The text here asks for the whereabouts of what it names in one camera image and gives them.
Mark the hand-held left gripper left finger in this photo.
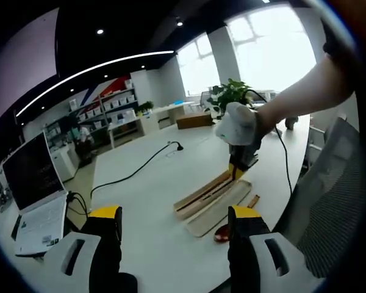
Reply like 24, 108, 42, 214
47, 206, 123, 293

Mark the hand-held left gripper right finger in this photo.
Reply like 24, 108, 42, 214
227, 205, 296, 293

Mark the brown wooden spoon utensil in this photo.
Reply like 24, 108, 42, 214
213, 194, 260, 244

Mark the pale cutlery case lid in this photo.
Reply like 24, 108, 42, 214
185, 179, 253, 239

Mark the beige cutlery case base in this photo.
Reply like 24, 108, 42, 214
173, 169, 237, 221

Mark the person's right hand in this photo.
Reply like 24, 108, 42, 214
215, 102, 277, 147

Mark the brown cardboard box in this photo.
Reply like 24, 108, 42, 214
176, 112, 214, 131

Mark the black desk object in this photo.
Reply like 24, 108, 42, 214
285, 115, 300, 131

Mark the large potted green plant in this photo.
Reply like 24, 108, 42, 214
207, 78, 254, 120

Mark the white chair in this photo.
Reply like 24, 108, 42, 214
303, 123, 327, 175

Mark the grey mesh office chair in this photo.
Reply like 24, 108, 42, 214
273, 115, 362, 278

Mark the white cabinet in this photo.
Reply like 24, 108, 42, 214
50, 143, 80, 183

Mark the white laptop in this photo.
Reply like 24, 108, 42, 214
1, 131, 70, 257

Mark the small potted green plant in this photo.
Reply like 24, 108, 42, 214
134, 101, 155, 118

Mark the storage shelving with bins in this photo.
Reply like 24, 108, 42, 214
68, 78, 140, 147

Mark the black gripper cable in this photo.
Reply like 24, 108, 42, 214
242, 88, 295, 198

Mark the black laptop cable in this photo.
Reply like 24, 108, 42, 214
66, 190, 91, 223

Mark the black power cable with plug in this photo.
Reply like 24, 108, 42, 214
90, 140, 184, 211

